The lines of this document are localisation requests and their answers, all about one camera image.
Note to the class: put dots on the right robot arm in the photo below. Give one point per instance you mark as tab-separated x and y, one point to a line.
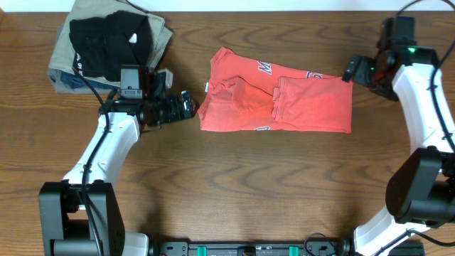
420	194

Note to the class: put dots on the khaki folded garment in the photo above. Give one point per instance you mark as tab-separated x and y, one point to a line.
64	53

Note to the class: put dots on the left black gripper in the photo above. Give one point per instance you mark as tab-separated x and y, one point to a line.
182	107

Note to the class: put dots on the black folded garment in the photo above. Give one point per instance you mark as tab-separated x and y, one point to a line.
103	45

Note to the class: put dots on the grey blue folded garment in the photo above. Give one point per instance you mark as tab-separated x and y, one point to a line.
64	82

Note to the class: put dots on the red printed t-shirt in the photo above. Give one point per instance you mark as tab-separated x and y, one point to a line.
245	94

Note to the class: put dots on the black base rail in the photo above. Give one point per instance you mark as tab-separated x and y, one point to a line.
312	247

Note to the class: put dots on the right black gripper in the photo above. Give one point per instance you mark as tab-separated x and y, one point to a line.
354	70

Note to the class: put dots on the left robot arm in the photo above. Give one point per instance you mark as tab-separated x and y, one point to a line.
80	214

